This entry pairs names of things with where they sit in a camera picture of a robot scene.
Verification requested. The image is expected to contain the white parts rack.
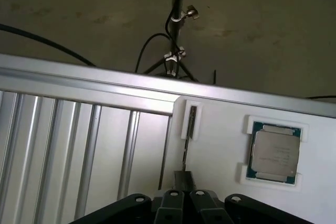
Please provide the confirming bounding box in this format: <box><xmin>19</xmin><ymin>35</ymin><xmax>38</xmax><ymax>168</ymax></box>
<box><xmin>170</xmin><ymin>95</ymin><xmax>336</xmax><ymax>224</ymax></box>

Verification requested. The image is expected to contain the silver CPU chip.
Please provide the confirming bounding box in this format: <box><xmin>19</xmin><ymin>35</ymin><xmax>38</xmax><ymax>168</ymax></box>
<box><xmin>245</xmin><ymin>121</ymin><xmax>303</xmax><ymax>185</ymax></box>

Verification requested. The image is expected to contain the black tripod cable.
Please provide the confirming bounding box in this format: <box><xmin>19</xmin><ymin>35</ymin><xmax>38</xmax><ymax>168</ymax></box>
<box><xmin>135</xmin><ymin>6</ymin><xmax>174</xmax><ymax>74</ymax></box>

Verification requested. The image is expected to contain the black floor cable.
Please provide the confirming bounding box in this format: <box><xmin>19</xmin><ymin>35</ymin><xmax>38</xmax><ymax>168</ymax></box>
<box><xmin>0</xmin><ymin>23</ymin><xmax>97</xmax><ymax>67</ymax></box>

